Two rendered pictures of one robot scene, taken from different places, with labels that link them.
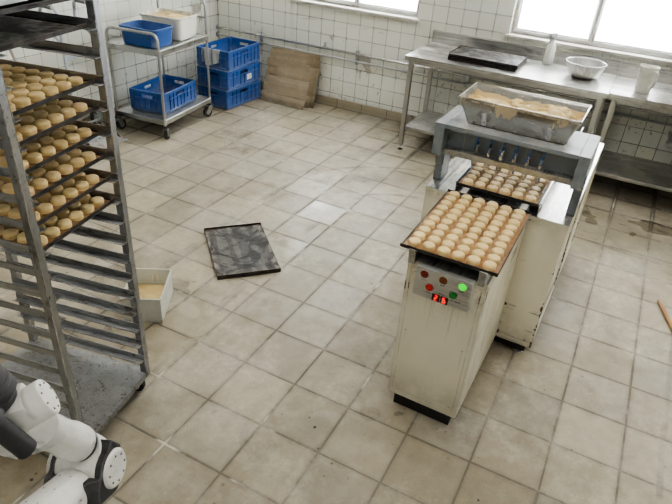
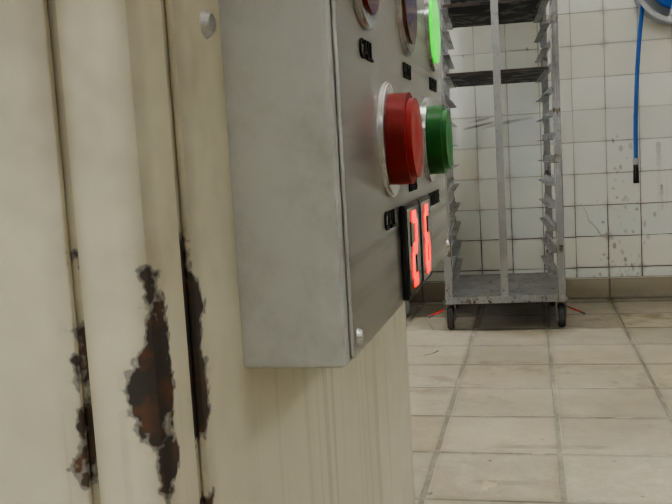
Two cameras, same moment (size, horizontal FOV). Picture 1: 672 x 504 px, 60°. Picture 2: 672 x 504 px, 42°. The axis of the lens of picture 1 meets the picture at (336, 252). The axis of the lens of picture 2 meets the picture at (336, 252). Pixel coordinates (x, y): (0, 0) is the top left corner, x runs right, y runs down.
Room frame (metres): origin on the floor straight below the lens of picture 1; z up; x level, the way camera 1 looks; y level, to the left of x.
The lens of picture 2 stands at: (2.04, -0.11, 0.76)
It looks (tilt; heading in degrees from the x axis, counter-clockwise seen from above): 6 degrees down; 258
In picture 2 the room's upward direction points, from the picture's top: 3 degrees counter-clockwise
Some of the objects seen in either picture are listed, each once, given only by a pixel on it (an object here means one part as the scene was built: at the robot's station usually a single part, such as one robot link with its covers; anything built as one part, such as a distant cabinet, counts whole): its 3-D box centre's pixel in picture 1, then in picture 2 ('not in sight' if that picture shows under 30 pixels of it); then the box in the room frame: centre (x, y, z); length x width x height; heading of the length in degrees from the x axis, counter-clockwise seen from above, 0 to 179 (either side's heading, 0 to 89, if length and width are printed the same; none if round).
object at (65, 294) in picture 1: (70, 296); not in sight; (2.03, 1.14, 0.51); 0.64 x 0.03 x 0.03; 76
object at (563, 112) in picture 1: (523, 109); not in sight; (2.73, -0.83, 1.28); 0.54 x 0.27 x 0.06; 64
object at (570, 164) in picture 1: (510, 162); not in sight; (2.73, -0.82, 1.01); 0.72 x 0.33 x 0.34; 64
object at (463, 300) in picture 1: (443, 287); (368, 118); (1.95, -0.44, 0.77); 0.24 x 0.04 x 0.14; 64
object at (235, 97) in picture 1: (230, 91); not in sight; (6.36, 1.30, 0.10); 0.60 x 0.40 x 0.20; 152
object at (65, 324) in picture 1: (77, 327); not in sight; (2.03, 1.14, 0.33); 0.64 x 0.03 x 0.03; 76
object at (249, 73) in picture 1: (229, 72); not in sight; (6.36, 1.30, 0.30); 0.60 x 0.40 x 0.20; 155
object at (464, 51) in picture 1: (488, 54); not in sight; (5.32, -1.20, 0.93); 0.60 x 0.40 x 0.01; 66
